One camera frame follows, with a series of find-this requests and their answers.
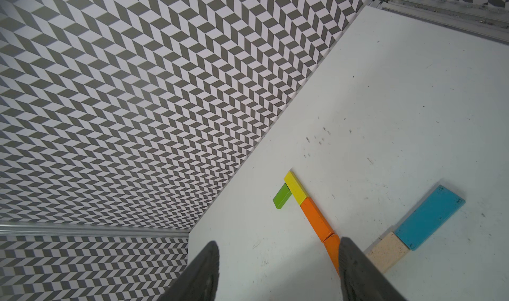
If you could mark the orange block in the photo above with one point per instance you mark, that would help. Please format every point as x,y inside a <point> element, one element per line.
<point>316,219</point>
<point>332,244</point>

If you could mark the natural wood block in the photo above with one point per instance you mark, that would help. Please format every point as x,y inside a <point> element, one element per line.
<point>387,252</point>

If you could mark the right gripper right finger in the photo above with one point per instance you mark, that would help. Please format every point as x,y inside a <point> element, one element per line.
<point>360,279</point>

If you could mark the teal block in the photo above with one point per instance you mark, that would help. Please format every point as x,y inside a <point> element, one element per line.
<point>428,217</point>

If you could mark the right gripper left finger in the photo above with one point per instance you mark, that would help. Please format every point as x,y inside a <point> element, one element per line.
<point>199,280</point>

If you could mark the green small block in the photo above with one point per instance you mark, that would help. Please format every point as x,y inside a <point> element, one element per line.
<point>282,196</point>

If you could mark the yellow block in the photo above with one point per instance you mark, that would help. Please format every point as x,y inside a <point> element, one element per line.
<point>295,187</point>

